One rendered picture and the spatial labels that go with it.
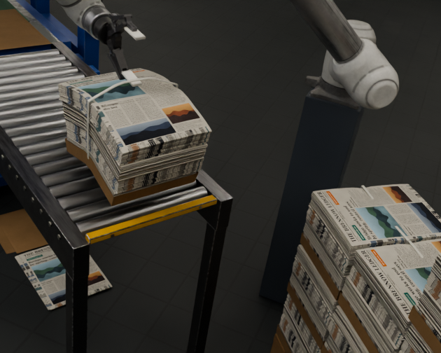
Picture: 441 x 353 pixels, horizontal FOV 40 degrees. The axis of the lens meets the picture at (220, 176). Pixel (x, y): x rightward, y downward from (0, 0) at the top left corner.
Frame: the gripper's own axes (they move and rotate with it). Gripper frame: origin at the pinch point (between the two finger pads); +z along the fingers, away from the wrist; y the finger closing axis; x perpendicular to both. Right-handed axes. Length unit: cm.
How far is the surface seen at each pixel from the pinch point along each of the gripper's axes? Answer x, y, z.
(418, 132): -270, 136, -61
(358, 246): -44, 38, 60
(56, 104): 0, 48, -56
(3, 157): 29, 47, -31
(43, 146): 16, 46, -30
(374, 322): -36, 48, 79
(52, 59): -14, 52, -95
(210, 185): -23, 43, 14
